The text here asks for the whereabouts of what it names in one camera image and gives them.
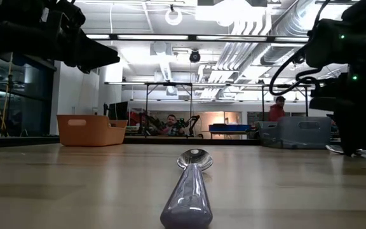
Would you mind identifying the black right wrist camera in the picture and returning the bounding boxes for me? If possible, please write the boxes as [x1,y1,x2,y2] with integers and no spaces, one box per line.
[309,76,349,112]

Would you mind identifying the black rig frame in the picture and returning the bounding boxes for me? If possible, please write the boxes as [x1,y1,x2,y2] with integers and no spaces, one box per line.
[105,81,194,138]
[261,83,313,118]

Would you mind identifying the black overhead camera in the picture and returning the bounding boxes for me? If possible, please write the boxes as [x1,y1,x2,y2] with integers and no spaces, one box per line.
[189,49,201,64]

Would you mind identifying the black ceiling spotlight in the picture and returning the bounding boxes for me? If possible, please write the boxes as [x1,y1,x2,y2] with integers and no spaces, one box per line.
[292,52,306,67]

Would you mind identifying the red plastic cover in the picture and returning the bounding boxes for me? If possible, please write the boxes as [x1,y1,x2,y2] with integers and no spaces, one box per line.
[128,110,146,125]

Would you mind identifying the black computer monitor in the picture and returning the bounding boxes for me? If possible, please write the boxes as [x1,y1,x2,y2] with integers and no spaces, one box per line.
[107,101,129,121]

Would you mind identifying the blue storage bins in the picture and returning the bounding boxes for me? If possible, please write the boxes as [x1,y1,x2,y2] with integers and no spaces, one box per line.
[208,123,253,132]

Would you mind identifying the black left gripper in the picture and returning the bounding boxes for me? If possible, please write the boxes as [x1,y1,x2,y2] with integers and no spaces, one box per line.
[0,18,121,74]

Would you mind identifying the black overhead frame bar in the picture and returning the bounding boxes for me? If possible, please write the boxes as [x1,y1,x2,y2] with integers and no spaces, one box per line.
[86,33,309,45]

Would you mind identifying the purple-handled metal spoon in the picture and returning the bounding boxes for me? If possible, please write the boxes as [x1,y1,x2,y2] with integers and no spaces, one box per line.
[159,148,215,229]

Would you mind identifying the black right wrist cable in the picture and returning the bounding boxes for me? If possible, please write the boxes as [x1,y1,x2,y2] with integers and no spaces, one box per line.
[268,47,322,97]

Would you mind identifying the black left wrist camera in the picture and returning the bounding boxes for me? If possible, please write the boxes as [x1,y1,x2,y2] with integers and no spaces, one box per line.
[41,0,87,32]

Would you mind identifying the white round ceiling light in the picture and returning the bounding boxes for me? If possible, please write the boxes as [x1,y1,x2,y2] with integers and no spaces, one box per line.
[165,4,183,27]

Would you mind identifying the person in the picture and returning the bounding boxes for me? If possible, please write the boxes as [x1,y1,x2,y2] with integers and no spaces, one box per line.
[268,95,287,123]
[162,113,186,136]

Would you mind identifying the orange plastic bin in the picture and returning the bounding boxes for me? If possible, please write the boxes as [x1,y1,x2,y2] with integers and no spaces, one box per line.
[57,114,128,148]

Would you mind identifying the grey plastic bin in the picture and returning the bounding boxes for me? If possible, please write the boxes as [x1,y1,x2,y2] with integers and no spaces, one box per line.
[258,116,332,150]

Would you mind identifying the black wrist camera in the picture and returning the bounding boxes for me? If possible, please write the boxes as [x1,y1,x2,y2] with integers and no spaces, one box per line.
[41,0,87,32]
[309,76,349,112]

